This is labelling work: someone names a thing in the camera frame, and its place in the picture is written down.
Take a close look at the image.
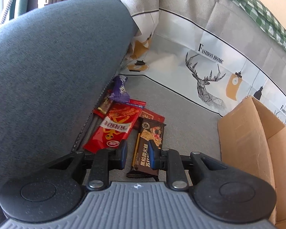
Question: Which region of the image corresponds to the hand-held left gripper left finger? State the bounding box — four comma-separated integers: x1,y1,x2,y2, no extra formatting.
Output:
44,139,128,192

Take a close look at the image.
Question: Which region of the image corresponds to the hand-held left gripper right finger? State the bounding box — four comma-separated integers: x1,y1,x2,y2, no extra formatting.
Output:
148,139,231,191

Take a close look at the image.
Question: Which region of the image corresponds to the dark brown snack packet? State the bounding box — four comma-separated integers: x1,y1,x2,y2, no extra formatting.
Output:
126,117,167,179

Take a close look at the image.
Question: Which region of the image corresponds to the large red printed packet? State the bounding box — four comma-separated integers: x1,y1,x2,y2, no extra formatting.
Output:
83,99,147,154

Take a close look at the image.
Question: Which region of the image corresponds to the plain red snack packet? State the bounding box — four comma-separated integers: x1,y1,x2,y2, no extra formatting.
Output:
138,108,165,124

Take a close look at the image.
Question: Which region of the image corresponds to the purple snack packet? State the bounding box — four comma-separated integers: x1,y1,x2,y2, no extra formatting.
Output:
109,75,130,104

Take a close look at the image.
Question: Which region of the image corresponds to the cardboard box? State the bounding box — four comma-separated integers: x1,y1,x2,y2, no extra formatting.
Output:
217,96,286,229

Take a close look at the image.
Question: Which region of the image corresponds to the small brown gold packet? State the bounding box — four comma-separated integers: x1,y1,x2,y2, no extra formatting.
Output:
93,89,113,118

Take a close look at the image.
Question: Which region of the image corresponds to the green checked cloth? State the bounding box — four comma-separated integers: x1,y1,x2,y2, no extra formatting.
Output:
206,0,286,61

